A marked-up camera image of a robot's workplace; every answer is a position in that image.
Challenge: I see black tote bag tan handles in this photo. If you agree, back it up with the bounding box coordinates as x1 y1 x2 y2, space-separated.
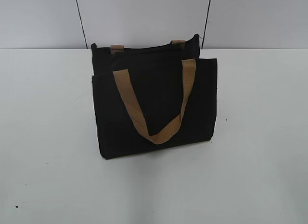
91 34 218 159

